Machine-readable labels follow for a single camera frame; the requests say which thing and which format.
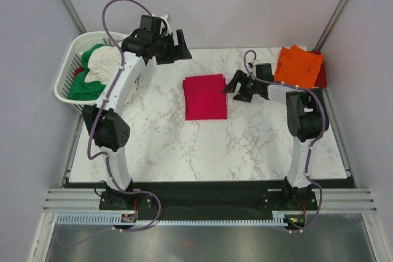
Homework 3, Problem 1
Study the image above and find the folded orange t shirt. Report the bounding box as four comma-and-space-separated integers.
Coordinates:
274, 45, 325, 88

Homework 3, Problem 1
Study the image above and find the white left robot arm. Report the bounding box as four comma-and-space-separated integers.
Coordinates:
82, 15, 192, 209

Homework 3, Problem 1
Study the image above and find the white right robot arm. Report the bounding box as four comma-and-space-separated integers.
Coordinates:
182, 46, 329, 209

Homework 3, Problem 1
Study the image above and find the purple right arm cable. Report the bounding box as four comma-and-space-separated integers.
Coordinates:
243, 49, 325, 234

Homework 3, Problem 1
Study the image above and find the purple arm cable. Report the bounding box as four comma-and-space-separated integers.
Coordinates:
55, 0, 163, 246
243, 49, 325, 234

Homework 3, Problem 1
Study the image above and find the right corner metal post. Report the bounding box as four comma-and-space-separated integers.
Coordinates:
313, 0, 350, 52

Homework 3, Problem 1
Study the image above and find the white slotted cable duct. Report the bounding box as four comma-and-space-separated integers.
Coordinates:
56, 212, 307, 226

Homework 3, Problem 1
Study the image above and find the folded dark red t shirt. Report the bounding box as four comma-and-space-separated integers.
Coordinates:
313, 58, 328, 89

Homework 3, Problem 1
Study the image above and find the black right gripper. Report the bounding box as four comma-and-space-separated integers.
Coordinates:
222, 69, 260, 102

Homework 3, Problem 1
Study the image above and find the white plastic laundry basket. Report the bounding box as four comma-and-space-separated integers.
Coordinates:
54, 31, 145, 113

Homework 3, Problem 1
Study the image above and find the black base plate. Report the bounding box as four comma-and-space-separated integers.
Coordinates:
65, 177, 356, 221

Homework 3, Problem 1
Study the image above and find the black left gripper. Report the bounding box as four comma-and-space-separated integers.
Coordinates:
153, 30, 192, 66

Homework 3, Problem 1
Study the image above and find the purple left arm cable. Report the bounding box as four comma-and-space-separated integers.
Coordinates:
55, 0, 163, 246

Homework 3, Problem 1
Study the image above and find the pink t shirt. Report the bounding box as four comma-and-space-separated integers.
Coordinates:
182, 74, 228, 121

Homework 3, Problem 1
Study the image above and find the aluminium frame rail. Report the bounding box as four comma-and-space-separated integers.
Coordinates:
44, 188, 377, 214

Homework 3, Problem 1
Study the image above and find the green t shirt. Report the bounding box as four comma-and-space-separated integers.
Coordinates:
67, 44, 106, 101

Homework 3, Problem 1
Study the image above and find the dark red t shirt in basket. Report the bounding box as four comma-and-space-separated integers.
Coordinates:
74, 67, 87, 80

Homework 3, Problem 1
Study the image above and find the white t shirt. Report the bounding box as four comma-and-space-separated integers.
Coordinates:
84, 44, 121, 85

